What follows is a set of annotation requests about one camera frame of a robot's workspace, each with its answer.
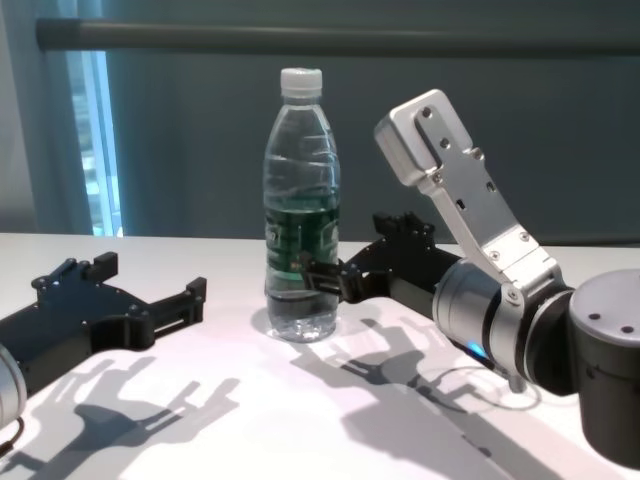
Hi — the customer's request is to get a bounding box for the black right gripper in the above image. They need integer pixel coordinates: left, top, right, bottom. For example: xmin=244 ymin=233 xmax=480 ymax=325
xmin=299 ymin=210 xmax=464 ymax=319

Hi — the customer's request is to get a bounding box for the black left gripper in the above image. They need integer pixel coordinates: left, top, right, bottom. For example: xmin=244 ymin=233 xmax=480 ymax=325
xmin=0 ymin=252 xmax=208 ymax=396

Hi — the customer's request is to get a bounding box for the clear water bottle green label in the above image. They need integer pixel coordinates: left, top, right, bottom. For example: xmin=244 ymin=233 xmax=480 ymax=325
xmin=262 ymin=67 xmax=342 ymax=343

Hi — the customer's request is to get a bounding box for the narrow glass window strip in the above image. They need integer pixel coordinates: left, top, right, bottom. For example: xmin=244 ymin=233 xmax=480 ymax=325
xmin=64 ymin=0 xmax=124 ymax=239

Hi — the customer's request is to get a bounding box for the grey handrail bar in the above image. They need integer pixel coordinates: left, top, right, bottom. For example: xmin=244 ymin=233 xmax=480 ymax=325
xmin=35 ymin=18 xmax=640 ymax=57

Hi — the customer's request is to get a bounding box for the thin right wrist camera cable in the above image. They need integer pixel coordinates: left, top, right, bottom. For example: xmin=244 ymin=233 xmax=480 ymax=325
xmin=424 ymin=367 xmax=544 ymax=414

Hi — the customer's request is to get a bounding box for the thin wrist camera cable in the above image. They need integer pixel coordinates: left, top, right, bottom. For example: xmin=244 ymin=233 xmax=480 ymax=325
xmin=424 ymin=367 xmax=544 ymax=414
xmin=0 ymin=417 xmax=24 ymax=451

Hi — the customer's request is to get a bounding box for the thin left wrist camera cable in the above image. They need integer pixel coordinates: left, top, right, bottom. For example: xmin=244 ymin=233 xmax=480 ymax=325
xmin=0 ymin=417 xmax=24 ymax=451

